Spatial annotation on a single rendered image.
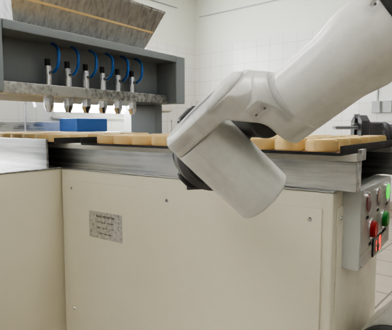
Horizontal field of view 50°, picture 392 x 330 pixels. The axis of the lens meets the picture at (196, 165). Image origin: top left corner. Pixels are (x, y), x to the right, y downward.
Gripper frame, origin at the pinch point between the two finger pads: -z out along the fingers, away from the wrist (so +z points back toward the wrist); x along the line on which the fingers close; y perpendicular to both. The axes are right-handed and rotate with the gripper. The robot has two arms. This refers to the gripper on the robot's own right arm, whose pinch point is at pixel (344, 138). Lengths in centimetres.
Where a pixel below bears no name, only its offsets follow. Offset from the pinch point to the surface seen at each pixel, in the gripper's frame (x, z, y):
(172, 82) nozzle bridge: 18, -41, -43
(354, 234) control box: -14.9, -18.0, 38.8
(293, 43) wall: 106, 148, -419
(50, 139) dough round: 0, -75, -8
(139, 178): -8, -53, 12
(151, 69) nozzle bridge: 22, -48, -45
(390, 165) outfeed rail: -5.2, -0.4, 20.9
